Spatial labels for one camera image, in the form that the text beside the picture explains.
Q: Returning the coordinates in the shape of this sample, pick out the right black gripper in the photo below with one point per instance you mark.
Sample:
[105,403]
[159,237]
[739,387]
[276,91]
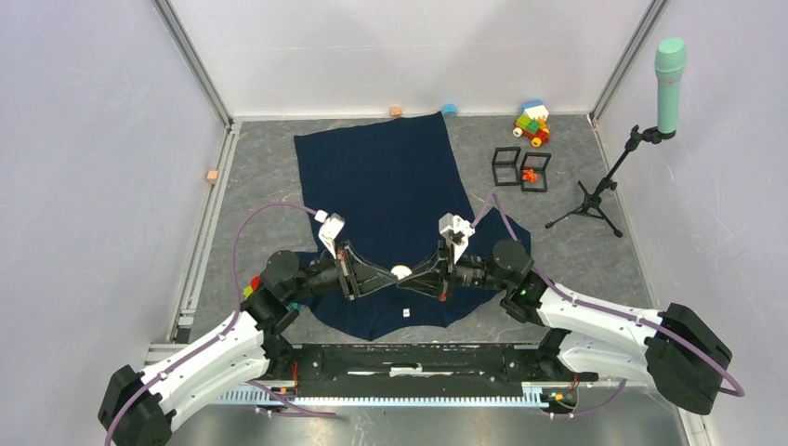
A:
[436,277]

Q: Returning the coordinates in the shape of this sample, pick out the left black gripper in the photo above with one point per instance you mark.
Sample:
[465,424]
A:
[355,275]

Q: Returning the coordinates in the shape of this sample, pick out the round gold brooch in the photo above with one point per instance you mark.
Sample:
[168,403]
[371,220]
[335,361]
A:
[401,271]

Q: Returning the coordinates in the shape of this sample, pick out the navy blue t-shirt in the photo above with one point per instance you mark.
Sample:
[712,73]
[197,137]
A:
[391,182]

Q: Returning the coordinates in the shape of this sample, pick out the orange flower brooch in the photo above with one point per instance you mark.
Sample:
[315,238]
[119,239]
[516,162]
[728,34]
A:
[529,176]

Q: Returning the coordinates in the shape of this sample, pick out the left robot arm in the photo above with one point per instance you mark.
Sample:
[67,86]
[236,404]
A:
[146,407]

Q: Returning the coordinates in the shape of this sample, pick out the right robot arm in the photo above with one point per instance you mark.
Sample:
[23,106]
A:
[673,350]

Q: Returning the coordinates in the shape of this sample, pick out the blue cup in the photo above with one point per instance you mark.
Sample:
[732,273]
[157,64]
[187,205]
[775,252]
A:
[449,110]

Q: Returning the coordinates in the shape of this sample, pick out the black microphone tripod stand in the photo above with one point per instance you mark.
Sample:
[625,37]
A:
[591,203]

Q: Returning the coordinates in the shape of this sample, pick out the colourful toy block car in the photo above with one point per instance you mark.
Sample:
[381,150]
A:
[532,123]

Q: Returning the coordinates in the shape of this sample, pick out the orange wooden cube left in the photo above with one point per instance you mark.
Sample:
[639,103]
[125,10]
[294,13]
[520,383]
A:
[212,177]

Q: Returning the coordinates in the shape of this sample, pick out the mint green microphone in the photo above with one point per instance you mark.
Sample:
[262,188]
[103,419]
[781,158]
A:
[669,65]

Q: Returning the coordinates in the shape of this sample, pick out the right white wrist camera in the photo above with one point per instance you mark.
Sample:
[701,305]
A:
[455,230]

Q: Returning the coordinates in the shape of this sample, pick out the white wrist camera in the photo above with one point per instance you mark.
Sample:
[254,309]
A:
[330,227]
[455,230]

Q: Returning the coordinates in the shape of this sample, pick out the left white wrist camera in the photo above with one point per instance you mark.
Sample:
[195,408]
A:
[330,227]

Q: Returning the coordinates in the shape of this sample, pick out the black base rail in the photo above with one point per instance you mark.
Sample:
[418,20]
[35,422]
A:
[419,371]

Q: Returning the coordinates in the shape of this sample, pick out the red yellow ring stacker toy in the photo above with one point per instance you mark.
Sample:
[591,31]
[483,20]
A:
[252,287]

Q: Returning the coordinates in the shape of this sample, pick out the left black display frame box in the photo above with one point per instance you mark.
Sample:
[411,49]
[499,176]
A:
[504,165]

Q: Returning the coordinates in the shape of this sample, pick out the black display frame box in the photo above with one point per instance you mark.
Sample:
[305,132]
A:
[538,161]
[504,165]

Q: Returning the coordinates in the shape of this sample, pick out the right black display frame box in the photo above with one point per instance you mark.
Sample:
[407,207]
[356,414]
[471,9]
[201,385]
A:
[538,161]

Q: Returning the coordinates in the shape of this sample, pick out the aluminium frame rail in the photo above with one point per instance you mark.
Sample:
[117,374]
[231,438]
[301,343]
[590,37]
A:
[585,413]

